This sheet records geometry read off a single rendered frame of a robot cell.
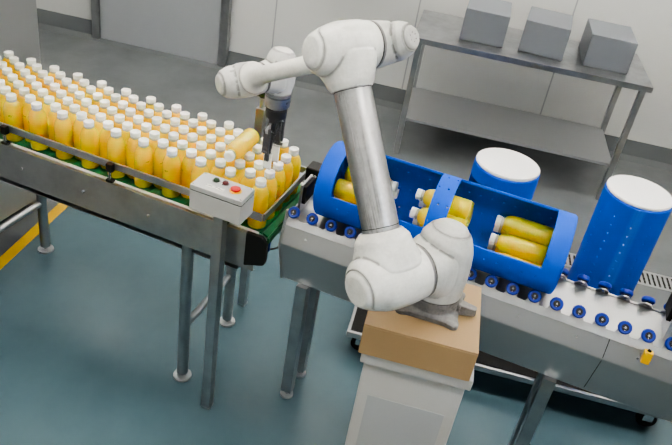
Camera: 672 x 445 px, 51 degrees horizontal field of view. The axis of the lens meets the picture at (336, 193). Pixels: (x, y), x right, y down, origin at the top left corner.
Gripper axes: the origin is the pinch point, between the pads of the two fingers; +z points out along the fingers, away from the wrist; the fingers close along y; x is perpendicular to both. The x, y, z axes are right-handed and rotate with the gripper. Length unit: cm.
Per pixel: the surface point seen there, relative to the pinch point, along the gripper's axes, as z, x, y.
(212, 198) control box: 7.8, 9.3, -24.8
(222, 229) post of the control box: 21.6, 6.3, -21.5
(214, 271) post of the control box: 41.1, 8.2, -21.8
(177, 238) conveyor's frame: 39, 29, -14
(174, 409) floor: 115, 19, -28
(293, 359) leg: 91, -20, 0
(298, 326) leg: 72, -20, 0
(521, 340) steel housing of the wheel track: 37, -103, -3
